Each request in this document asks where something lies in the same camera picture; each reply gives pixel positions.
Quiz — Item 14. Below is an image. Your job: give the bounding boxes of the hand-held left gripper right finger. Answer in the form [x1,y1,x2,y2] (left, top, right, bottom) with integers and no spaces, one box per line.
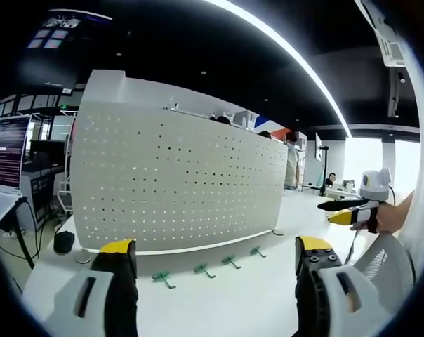
[294,235,388,337]

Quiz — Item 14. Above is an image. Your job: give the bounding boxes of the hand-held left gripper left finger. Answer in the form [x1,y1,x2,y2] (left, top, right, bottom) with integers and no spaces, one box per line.
[45,238,139,337]

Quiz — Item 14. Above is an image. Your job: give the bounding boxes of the white perforated mounting plate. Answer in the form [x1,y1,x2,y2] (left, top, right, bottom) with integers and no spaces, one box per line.
[69,101,289,265]

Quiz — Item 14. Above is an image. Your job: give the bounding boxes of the person's right hand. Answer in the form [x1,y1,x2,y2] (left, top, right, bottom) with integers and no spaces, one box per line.
[376,201,404,234]

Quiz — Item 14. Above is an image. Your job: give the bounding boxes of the black tripod stand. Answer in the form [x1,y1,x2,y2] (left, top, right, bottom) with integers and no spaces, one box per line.
[303,145,331,197]

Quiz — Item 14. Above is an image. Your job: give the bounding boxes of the white mesh chair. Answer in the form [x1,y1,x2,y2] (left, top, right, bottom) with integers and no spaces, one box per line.
[352,233,417,313]

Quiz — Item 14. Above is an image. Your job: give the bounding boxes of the black computer mouse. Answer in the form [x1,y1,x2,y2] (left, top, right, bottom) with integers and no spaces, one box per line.
[53,231,75,254]

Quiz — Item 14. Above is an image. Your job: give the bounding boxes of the person's white shirt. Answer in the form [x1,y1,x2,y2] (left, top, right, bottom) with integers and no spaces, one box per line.
[396,20,424,253]

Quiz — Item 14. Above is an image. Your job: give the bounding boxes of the ceiling light strip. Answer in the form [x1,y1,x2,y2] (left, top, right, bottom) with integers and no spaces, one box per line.
[201,0,353,138]

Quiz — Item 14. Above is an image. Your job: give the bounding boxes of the white labelled worn device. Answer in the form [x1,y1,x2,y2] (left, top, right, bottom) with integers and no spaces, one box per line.
[354,0,409,67]

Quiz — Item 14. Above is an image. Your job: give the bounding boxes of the computer monitor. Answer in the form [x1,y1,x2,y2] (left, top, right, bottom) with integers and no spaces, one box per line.
[0,117,30,189]

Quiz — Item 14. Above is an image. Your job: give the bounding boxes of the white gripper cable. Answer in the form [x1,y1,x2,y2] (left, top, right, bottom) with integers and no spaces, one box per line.
[344,228,361,265]

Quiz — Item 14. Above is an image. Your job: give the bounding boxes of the black cable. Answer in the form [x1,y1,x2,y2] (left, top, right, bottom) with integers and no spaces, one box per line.
[0,196,44,271]

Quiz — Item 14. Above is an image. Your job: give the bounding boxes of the white partition wall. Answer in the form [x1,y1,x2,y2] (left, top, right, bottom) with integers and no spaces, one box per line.
[81,69,286,141]

